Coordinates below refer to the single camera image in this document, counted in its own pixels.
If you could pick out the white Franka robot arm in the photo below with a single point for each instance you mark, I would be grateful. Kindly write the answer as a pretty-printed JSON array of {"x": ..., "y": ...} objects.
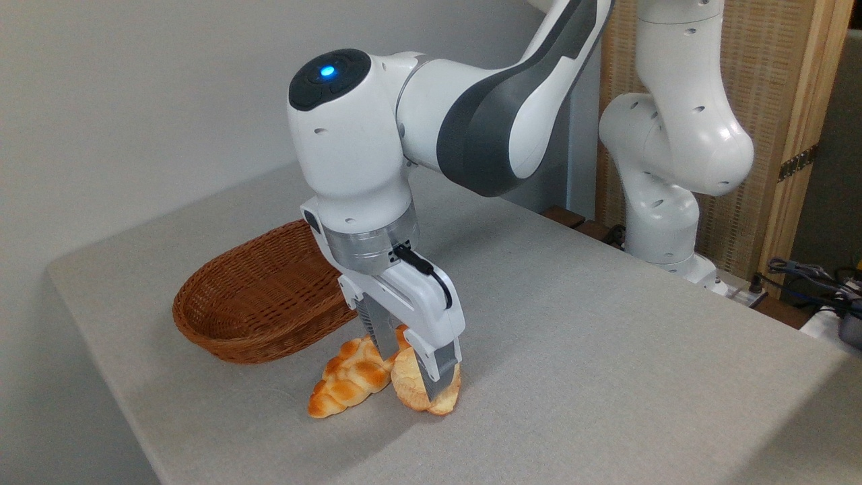
[{"x": 350, "y": 155}]

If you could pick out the braided golden bread loaf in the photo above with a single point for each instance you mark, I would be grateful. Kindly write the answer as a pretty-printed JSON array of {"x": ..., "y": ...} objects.
[{"x": 350, "y": 377}]

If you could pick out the grey plastic container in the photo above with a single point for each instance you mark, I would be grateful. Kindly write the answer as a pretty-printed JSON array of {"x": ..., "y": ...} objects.
[{"x": 852, "y": 330}]

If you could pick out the brown wicker oval basket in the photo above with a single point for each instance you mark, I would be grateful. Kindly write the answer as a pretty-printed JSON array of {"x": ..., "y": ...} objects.
[{"x": 256, "y": 303}]

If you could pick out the wooden woven folding screen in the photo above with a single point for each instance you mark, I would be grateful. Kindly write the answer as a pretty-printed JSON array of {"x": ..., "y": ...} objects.
[{"x": 764, "y": 67}]

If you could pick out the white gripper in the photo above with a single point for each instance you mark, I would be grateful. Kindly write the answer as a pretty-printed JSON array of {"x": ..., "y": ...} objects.
[{"x": 421, "y": 303}]

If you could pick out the round pale bread bun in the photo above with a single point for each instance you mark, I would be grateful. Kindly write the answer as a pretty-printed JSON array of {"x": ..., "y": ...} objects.
[{"x": 407, "y": 380}]

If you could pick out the dark brown wooden ledge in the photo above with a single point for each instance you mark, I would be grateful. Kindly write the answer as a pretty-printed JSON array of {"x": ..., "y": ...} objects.
[{"x": 572, "y": 219}]

